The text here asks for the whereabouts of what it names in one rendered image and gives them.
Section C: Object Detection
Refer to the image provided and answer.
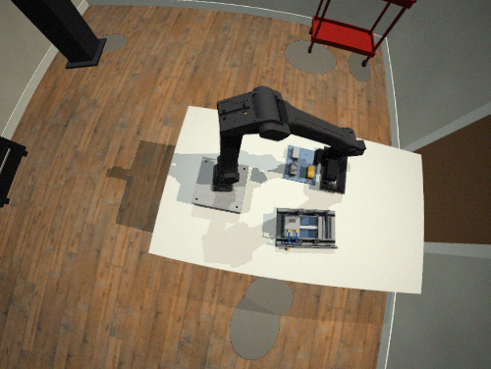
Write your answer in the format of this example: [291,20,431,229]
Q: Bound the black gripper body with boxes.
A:
[314,148,335,164]

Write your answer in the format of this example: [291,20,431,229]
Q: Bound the yellow rectangular block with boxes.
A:
[305,166,315,180]

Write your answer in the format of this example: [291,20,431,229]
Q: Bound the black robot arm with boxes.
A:
[212,85,366,192]

